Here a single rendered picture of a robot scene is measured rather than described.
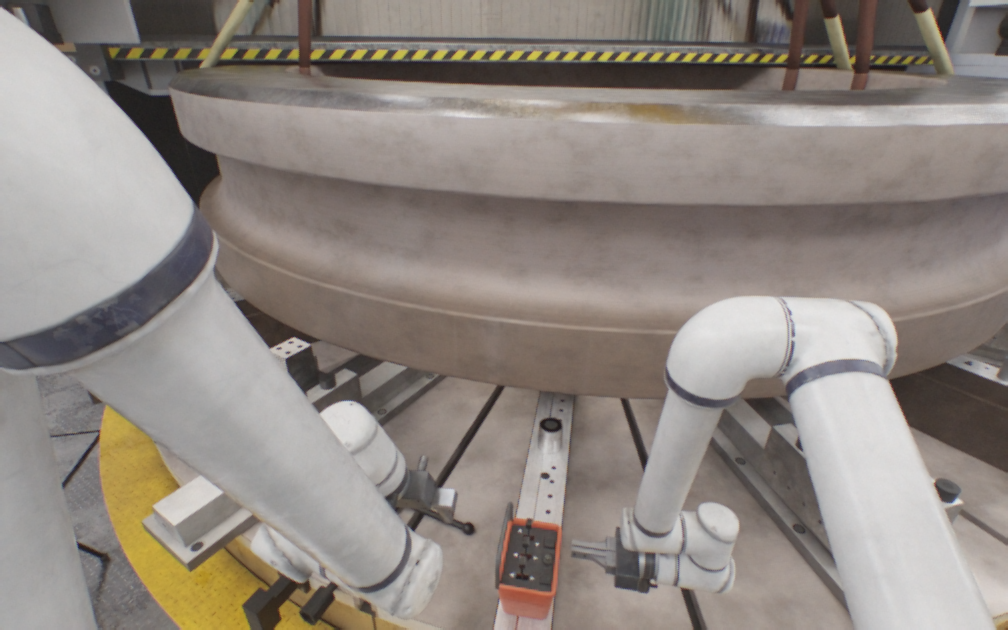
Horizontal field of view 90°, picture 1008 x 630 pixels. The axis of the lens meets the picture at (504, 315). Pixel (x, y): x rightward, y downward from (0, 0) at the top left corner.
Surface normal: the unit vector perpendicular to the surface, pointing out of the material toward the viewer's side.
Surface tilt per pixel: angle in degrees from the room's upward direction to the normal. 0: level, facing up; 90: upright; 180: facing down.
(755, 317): 32
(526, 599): 97
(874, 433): 27
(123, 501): 0
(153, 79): 90
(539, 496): 0
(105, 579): 0
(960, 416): 90
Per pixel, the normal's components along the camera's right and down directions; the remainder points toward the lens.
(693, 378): -0.63, 0.43
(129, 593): 0.01, -0.88
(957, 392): -0.82, 0.26
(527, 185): -0.20, 0.46
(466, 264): -0.29, 0.24
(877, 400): 0.04, -0.60
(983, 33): 0.21, 0.46
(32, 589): 0.97, 0.15
